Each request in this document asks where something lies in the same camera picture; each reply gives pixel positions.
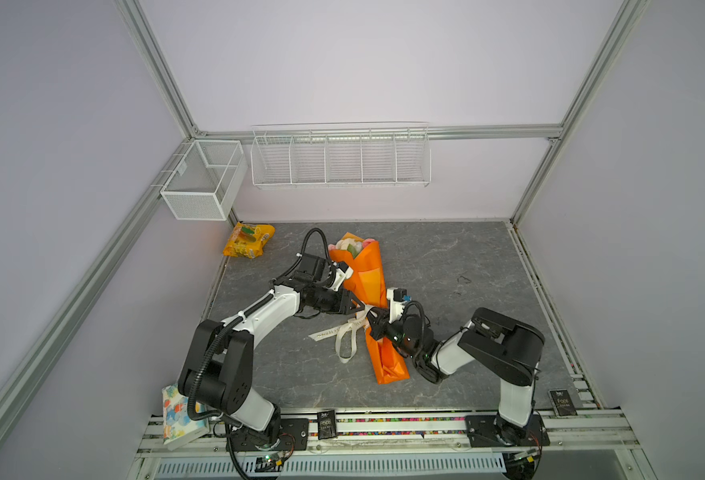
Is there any cream printed ribbon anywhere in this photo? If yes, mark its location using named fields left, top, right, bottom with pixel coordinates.
left=310, top=319, right=368, bottom=364

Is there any orange wrapping paper sheet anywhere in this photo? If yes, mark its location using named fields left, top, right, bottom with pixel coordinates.
left=328, top=233, right=410, bottom=384

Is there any cream fake rose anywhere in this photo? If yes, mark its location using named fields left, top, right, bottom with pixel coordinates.
left=336, top=238, right=363, bottom=257

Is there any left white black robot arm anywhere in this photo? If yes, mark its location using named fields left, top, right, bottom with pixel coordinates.
left=178, top=284, right=364, bottom=436

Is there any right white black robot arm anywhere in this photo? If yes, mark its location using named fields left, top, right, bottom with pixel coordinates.
left=366, top=301, right=545, bottom=436

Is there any yellow snack bag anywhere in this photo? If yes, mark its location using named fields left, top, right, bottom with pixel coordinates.
left=222, top=222, right=276, bottom=259

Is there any black labelled box right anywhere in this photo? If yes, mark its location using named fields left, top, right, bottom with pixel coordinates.
left=548, top=389, right=578, bottom=417

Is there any white mesh box basket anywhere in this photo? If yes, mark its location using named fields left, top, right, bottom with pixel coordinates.
left=160, top=139, right=248, bottom=221

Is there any colourful tissue pack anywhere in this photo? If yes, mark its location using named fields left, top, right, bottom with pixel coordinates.
left=162, top=384, right=210, bottom=451

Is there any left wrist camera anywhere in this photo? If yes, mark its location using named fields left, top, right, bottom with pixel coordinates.
left=297, top=253, right=354, bottom=292

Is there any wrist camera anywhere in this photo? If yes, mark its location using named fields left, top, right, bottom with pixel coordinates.
left=297, top=253, right=354, bottom=292
left=386, top=288, right=410, bottom=324

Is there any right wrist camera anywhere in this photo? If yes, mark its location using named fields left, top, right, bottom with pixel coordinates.
left=386, top=288, right=410, bottom=324

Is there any black box on rail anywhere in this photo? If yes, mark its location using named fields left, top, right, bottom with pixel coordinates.
left=316, top=410, right=338, bottom=440

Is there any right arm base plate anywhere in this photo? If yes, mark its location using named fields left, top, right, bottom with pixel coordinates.
left=465, top=413, right=550, bottom=447

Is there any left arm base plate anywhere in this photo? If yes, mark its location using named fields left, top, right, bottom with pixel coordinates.
left=230, top=417, right=310, bottom=452

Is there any white wire shelf basket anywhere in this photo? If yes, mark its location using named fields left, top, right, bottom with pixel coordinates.
left=250, top=122, right=432, bottom=189

